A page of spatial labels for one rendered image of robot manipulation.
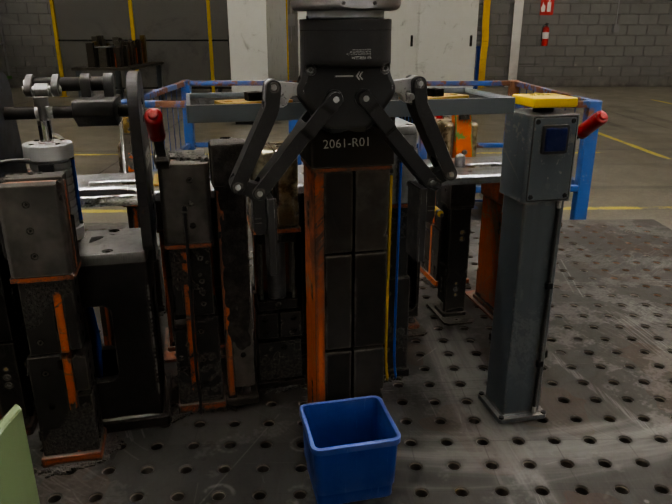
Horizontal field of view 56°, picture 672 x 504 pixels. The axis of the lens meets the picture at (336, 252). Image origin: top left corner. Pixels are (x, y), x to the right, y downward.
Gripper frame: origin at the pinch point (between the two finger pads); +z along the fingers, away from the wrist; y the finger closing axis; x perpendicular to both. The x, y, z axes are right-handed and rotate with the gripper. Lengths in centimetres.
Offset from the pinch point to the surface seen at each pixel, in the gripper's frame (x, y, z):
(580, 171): 195, 160, 43
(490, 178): 45, 37, 5
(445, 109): 14.0, 15.1, -10.7
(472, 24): 771, 372, -22
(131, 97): 28.5, -19.3, -11.6
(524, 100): 20.2, 28.4, -10.7
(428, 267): 73, 38, 32
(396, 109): 14.0, 9.4, -10.9
